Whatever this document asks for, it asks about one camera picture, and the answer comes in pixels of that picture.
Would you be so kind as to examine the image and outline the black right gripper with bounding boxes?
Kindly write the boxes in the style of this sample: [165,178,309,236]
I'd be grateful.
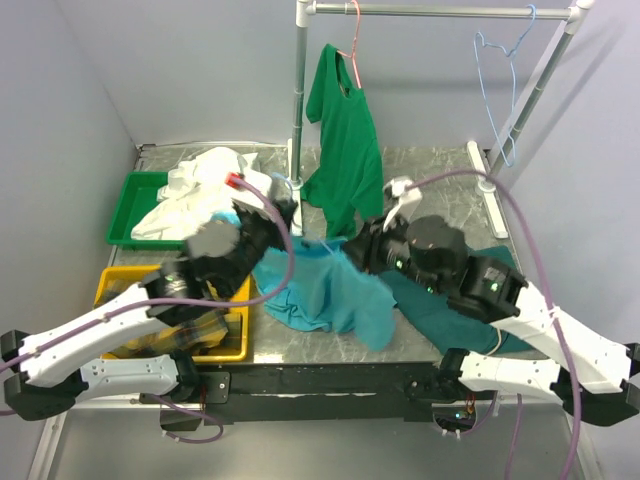
[337,207,445,296]

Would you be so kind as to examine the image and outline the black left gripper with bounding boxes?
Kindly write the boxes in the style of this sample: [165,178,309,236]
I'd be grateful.
[223,198,299,296]

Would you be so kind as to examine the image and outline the blue wire hanger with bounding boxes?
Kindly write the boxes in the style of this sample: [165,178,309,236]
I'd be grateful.
[473,4,538,141]
[269,173,345,255]

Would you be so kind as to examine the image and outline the light blue t shirt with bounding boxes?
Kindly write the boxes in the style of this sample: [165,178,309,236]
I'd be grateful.
[209,209,399,351]

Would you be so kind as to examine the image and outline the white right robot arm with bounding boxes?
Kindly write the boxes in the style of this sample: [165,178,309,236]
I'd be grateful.
[342,215,639,427]

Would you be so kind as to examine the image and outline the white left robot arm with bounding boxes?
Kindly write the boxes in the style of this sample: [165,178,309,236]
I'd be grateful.
[1,199,298,421]

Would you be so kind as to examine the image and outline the green t shirt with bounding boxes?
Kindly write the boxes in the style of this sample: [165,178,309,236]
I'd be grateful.
[301,44,384,238]

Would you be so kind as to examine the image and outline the white shirt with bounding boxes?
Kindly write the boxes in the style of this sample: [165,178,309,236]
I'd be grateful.
[131,147,273,241]

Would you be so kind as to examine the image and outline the dark teal garment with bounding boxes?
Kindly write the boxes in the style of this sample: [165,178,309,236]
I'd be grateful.
[379,271,532,354]

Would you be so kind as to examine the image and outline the yellow plaid cloth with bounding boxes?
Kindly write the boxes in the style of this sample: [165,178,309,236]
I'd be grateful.
[110,309,244,359]

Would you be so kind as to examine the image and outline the green plastic tray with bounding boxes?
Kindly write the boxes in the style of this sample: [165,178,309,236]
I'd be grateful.
[105,172,182,251]

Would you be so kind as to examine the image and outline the yellow plastic bin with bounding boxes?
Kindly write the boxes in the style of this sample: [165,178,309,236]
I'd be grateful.
[94,265,249,364]

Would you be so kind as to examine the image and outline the grey white clothes rack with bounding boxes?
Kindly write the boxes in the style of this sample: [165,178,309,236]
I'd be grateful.
[287,1,596,240]

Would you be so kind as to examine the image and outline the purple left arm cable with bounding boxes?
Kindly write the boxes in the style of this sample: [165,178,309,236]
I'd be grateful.
[0,179,296,417]

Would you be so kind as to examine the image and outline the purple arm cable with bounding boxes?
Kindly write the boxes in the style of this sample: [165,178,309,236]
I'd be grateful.
[0,179,296,417]
[407,169,584,480]

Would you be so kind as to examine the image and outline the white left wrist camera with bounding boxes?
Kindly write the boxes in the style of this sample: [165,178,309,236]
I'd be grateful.
[225,170,277,209]

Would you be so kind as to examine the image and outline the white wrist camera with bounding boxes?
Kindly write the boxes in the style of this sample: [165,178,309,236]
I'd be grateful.
[225,170,277,209]
[383,176,422,232]

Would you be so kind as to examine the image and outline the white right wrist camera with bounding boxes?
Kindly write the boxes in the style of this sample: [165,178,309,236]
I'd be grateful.
[383,176,422,232]

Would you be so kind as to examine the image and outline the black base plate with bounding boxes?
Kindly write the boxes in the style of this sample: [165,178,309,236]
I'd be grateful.
[139,362,476,434]

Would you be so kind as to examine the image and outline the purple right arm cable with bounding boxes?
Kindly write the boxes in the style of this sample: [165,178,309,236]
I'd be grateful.
[407,169,584,480]

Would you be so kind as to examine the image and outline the pink wire hanger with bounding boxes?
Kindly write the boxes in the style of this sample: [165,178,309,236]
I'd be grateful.
[337,0,362,89]

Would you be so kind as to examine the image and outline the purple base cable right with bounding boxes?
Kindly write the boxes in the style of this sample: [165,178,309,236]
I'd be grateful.
[439,389,499,441]

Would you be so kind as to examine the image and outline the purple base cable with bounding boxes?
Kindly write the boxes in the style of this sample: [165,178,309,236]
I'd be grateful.
[142,392,226,445]
[439,389,499,441]

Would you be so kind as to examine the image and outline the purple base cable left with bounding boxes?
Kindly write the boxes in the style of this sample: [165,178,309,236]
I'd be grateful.
[142,392,226,445]

